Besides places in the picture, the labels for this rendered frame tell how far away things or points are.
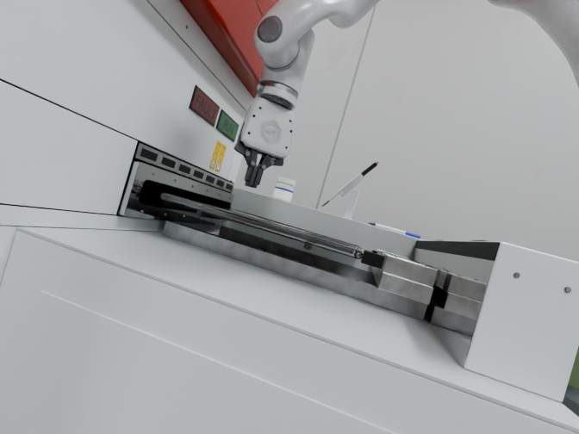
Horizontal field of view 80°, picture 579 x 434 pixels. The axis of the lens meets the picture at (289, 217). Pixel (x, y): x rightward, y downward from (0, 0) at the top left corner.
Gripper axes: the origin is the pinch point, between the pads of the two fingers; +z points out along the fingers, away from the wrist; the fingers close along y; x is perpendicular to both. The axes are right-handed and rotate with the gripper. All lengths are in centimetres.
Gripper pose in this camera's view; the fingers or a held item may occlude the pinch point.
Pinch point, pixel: (252, 177)
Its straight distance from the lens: 71.3
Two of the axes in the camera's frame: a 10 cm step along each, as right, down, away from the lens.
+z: -2.8, 9.6, 0.0
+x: -4.1, -1.2, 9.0
